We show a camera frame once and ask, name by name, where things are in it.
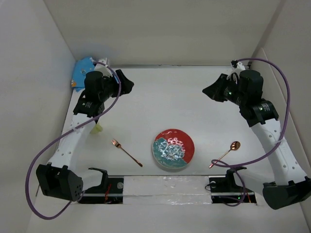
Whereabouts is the image-right black gripper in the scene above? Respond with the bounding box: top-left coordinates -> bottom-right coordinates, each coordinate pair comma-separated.
202,73 -> 247,106

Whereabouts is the blue astronaut print placemat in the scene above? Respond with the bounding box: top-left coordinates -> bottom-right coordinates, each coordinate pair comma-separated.
71,56 -> 95,92

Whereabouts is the yellow plastic cup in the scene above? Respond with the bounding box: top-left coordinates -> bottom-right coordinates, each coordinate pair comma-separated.
90,123 -> 103,134

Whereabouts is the image-left black arm base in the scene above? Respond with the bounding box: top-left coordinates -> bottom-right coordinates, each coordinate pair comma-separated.
77,167 -> 124,204

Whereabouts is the rose gold spoon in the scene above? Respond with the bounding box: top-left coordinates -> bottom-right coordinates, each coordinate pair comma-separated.
217,141 -> 241,160

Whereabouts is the image-right white wrist camera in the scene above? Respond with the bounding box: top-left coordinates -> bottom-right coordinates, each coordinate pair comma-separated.
229,60 -> 249,76

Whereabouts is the red and teal plate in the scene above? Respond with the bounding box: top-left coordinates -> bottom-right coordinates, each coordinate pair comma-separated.
152,129 -> 195,170

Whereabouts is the image-right black arm base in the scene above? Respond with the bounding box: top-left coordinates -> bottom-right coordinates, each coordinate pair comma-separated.
205,169 -> 257,206

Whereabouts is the rose gold fork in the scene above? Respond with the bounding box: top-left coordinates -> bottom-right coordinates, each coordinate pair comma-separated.
111,139 -> 143,167

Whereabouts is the image-left white wrist camera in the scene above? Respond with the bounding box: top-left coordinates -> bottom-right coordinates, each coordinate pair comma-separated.
93,58 -> 112,76

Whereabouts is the image-left white robot arm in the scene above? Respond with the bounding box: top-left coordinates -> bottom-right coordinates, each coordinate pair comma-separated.
36,69 -> 134,201

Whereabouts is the image-right purple cable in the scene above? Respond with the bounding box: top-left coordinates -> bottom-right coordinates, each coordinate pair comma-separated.
211,58 -> 291,170

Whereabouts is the image-right white robot arm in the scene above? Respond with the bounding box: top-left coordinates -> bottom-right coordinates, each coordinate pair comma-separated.
203,70 -> 311,210

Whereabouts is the image-left black gripper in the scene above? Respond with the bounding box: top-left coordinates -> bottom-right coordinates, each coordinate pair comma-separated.
99,70 -> 133,101

